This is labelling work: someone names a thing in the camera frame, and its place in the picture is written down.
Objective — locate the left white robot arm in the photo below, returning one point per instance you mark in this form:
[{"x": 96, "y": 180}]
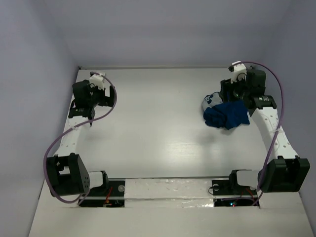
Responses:
[{"x": 65, "y": 172}]

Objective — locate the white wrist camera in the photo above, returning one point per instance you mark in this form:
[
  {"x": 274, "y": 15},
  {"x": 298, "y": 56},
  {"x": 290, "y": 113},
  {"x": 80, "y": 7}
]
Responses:
[
  {"x": 98, "y": 80},
  {"x": 238, "y": 70}
]

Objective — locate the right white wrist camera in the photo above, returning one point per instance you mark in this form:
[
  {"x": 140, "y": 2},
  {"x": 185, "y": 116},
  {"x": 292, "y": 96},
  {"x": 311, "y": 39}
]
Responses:
[{"x": 238, "y": 70}]

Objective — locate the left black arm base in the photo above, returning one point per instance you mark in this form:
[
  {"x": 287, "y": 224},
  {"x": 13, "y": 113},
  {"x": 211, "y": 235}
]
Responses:
[{"x": 113, "y": 197}]

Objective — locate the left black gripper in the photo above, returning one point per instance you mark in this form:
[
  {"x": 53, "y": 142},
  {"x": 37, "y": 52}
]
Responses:
[{"x": 106, "y": 98}]

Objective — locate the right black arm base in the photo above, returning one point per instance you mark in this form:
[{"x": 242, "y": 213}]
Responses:
[{"x": 224, "y": 195}]

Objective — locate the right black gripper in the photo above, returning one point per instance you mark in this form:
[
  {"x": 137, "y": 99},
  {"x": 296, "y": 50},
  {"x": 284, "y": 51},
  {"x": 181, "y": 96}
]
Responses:
[{"x": 226, "y": 85}]

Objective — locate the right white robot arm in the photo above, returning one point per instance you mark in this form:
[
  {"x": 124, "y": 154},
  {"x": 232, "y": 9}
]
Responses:
[{"x": 283, "y": 170}]

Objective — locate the white foam strip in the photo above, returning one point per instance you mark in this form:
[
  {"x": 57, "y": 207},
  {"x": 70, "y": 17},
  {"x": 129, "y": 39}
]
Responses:
[{"x": 168, "y": 193}]

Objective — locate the blue printed t-shirt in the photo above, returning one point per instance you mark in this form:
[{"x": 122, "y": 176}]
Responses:
[{"x": 219, "y": 114}]

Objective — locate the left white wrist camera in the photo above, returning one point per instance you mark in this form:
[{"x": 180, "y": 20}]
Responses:
[{"x": 98, "y": 80}]

